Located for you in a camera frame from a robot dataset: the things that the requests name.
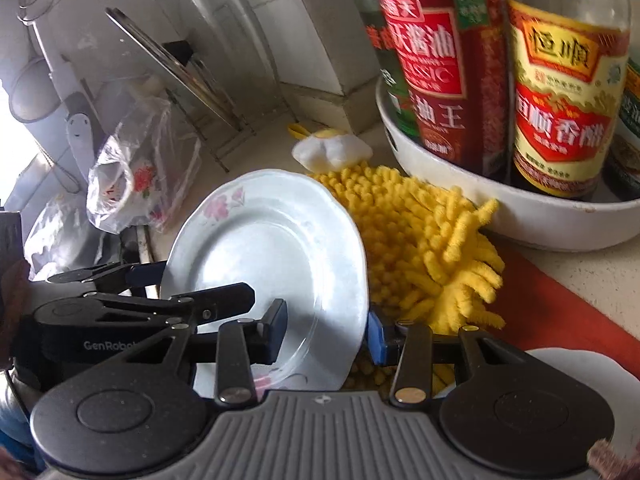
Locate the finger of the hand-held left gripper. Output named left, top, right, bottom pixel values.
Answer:
left=46, top=260, right=169, bottom=295
left=75, top=282, right=257, bottom=335

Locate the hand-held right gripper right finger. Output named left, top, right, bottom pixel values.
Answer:
left=366, top=310, right=536, bottom=408

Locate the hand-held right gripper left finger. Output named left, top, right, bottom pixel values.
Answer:
left=119, top=300, right=290, bottom=408

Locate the white floral plate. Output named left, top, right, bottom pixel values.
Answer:
left=160, top=169, right=371, bottom=396

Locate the clear plastic bag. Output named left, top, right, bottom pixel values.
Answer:
left=22, top=192, right=108, bottom=281

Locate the floral plastic bag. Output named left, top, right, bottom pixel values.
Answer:
left=86, top=80, right=203, bottom=235

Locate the yellow chenille cloth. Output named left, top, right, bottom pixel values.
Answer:
left=287, top=122, right=507, bottom=396

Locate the white smiley spatula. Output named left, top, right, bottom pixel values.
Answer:
left=60, top=55, right=97, bottom=193

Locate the red cloth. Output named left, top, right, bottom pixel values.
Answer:
left=487, top=240, right=640, bottom=361

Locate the white rotating condiment rack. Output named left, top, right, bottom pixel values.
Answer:
left=375, top=72, right=640, bottom=253

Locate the hanging steel skimmer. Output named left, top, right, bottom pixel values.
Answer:
left=7, top=0, right=68, bottom=123

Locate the glass pot lid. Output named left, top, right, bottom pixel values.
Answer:
left=160, top=0, right=281, bottom=106

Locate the green label bottle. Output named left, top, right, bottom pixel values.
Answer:
left=350, top=0, right=426, bottom=142

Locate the red label soy sauce bottle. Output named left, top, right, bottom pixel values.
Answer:
left=367, top=0, right=512, bottom=177

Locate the yellow cap vinegar bottle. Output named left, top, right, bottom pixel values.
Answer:
left=502, top=0, right=632, bottom=202

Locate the wire lid rack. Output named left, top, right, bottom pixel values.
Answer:
left=165, top=57, right=257, bottom=173

